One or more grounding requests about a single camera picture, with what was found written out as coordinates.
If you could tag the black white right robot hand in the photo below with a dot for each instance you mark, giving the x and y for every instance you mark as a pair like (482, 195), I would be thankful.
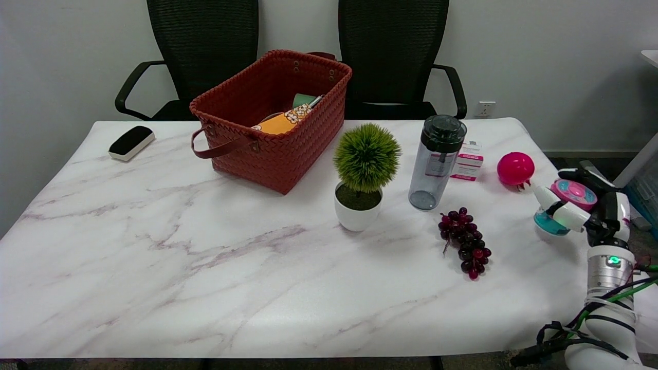
(614, 216)

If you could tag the green plant in white pot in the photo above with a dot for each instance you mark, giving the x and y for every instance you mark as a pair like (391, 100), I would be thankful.
(366, 158)

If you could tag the translucent storage bin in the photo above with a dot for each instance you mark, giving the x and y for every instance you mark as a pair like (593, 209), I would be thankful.
(649, 190)

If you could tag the black mesh office chair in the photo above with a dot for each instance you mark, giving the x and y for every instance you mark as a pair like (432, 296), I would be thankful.
(205, 46)
(390, 46)

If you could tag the small white pink box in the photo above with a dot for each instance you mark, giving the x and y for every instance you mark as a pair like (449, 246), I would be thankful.
(470, 165)

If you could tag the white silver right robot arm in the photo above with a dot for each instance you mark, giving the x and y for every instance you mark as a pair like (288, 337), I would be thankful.
(609, 272)

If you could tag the red woven basket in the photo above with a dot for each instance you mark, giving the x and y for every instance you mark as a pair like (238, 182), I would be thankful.
(277, 159)

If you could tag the teal gum jar pink lid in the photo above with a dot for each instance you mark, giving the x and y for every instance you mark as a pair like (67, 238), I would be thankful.
(573, 192)

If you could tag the black white board eraser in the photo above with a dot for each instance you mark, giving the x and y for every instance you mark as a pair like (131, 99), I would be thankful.
(131, 141)

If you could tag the dark red grape bunch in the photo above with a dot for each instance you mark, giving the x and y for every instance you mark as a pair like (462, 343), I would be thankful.
(467, 241)

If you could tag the orange snack bag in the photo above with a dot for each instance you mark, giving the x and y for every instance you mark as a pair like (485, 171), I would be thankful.
(280, 122)

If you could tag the white wall outlet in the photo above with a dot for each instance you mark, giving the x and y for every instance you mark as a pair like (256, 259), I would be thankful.
(485, 109)

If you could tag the white desk corner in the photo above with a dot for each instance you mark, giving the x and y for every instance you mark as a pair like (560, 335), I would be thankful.
(652, 57)

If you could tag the green cup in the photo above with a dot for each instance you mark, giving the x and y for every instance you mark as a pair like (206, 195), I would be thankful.
(302, 99)

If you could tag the pink ball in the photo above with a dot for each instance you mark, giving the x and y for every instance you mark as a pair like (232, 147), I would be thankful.
(515, 168)

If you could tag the grey bottle with black lid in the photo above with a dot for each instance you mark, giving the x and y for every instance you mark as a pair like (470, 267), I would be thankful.
(434, 174)

